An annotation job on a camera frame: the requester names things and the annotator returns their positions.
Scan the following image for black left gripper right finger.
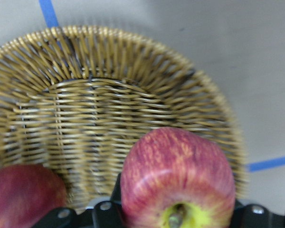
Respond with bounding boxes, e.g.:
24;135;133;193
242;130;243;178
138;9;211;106
230;200;285;228

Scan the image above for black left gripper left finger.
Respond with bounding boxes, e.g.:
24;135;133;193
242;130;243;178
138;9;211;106
33;174;125;228

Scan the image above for red yellow apple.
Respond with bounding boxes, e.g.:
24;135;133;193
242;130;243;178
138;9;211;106
120;127;236;228

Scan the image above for dark red apple in basket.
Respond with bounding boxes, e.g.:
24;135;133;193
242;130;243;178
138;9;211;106
0;164;67;228

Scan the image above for woven wicker basket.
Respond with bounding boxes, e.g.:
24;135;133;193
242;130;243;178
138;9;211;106
0;26;247;212

